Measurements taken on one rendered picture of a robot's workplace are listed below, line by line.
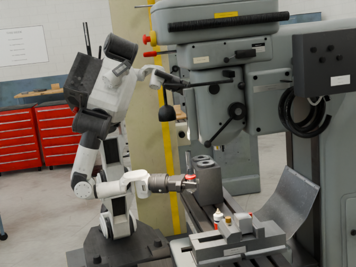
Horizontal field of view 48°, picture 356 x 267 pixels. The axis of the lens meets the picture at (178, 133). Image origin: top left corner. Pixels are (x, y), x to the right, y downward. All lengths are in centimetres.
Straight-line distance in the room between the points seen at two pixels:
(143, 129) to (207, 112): 186
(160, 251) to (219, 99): 109
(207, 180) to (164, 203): 168
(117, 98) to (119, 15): 156
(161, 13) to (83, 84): 56
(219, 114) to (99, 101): 56
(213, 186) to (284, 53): 73
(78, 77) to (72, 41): 875
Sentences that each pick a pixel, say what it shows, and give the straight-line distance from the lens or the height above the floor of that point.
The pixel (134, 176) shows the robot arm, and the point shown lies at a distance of 179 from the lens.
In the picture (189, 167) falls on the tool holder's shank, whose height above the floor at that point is 121.
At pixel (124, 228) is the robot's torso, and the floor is 69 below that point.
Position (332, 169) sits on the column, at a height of 118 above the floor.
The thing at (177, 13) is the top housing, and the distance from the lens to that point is 148.
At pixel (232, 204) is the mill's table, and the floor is 94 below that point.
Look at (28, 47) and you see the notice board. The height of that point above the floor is 194.
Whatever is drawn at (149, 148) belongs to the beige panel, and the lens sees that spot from 342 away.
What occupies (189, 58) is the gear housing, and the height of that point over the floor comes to 168.
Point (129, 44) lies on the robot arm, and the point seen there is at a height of 175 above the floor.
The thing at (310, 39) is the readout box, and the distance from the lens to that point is 137.
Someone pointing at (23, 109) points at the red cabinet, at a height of 99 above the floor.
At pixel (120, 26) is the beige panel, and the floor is 190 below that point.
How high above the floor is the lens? 174
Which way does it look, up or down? 13 degrees down
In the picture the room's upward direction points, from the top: 6 degrees counter-clockwise
